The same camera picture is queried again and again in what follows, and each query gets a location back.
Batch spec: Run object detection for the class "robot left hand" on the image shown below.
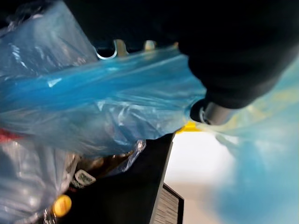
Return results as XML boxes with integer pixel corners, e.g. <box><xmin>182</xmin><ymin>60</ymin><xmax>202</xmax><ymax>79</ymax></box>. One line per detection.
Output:
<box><xmin>63</xmin><ymin>0</ymin><xmax>299</xmax><ymax>126</ymax></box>

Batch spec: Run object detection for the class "blue plastic trash bag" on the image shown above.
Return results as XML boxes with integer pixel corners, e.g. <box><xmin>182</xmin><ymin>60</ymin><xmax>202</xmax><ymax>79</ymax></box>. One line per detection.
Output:
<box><xmin>0</xmin><ymin>0</ymin><xmax>299</xmax><ymax>224</ymax></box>

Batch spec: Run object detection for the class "small black bin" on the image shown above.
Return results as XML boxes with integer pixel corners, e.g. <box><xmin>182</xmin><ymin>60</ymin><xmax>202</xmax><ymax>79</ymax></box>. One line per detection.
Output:
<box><xmin>58</xmin><ymin>133</ymin><xmax>175</xmax><ymax>224</ymax></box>

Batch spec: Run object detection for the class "yellow plastic object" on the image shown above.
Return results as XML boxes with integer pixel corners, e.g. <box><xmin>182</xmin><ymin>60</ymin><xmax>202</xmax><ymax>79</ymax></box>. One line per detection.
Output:
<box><xmin>175</xmin><ymin>121</ymin><xmax>207</xmax><ymax>134</ymax></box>

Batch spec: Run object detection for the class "dark slatted cabinet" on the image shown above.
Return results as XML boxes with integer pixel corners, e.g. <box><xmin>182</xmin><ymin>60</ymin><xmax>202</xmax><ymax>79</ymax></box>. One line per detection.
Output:
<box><xmin>149</xmin><ymin>183</ymin><xmax>185</xmax><ymax>224</ymax></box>

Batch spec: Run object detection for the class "red wrapper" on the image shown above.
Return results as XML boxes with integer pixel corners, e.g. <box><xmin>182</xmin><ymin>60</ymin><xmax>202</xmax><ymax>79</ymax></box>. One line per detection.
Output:
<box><xmin>0</xmin><ymin>128</ymin><xmax>23</xmax><ymax>143</ymax></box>

